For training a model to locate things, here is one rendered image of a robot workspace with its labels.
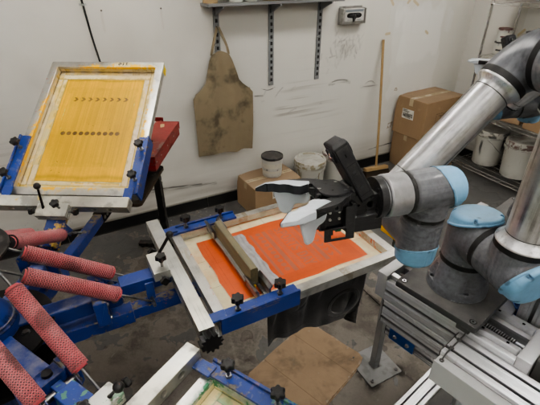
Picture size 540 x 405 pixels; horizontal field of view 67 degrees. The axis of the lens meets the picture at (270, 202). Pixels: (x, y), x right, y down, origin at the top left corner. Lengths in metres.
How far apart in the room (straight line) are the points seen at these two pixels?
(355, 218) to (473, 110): 0.34
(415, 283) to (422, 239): 0.41
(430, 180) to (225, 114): 2.95
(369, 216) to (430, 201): 0.10
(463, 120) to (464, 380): 0.59
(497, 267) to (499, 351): 0.26
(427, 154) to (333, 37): 3.21
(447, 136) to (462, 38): 4.38
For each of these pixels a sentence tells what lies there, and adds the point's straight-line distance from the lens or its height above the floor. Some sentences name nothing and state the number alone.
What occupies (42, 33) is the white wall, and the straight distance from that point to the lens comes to 3.22.
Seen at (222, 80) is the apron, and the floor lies 1.17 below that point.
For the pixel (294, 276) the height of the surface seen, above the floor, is 0.96.
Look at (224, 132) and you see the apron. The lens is 3.61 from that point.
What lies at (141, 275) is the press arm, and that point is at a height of 1.04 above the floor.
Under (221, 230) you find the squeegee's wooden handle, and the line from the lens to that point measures 1.67.
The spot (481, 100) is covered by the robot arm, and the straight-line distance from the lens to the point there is 0.89.
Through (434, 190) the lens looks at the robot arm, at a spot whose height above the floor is 1.67.
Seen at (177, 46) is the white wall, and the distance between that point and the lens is 3.36.
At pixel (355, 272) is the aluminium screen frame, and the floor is 0.98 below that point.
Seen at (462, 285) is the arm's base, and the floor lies 1.31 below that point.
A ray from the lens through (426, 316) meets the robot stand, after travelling 1.25.
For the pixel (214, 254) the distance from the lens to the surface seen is 1.71.
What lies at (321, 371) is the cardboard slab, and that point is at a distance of 2.49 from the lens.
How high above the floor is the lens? 2.00
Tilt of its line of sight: 31 degrees down
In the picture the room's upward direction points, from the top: straight up
